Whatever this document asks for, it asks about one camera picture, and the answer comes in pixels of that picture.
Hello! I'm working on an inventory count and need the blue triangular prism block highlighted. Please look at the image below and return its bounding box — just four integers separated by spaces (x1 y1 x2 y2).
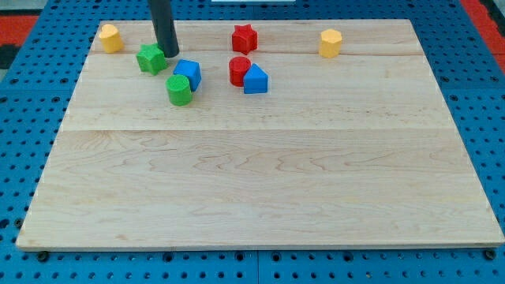
243 63 269 94

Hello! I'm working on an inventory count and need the red cylinder block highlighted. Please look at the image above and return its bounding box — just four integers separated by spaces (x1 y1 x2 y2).
229 56 252 87

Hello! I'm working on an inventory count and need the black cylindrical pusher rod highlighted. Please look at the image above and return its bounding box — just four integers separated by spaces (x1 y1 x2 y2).
148 0 179 58

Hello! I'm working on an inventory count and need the red star block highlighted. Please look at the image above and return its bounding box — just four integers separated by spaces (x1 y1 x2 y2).
232 24 258 55

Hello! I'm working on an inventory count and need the light wooden board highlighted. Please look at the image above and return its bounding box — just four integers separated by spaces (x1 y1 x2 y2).
17 20 504 252

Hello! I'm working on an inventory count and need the blue cube block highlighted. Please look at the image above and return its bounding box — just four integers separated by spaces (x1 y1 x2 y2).
173 59 201 92

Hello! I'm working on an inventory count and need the green star block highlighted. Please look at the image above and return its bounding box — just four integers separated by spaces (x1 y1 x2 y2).
136 43 168 75

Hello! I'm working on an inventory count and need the yellow heart block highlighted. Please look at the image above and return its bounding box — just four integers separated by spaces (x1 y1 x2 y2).
99 24 124 54

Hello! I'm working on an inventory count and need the yellow hexagon block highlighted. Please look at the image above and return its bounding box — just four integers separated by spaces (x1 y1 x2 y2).
319 29 342 58

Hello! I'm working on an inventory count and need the green cylinder block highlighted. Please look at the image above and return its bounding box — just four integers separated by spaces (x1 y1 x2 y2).
166 74 193 107

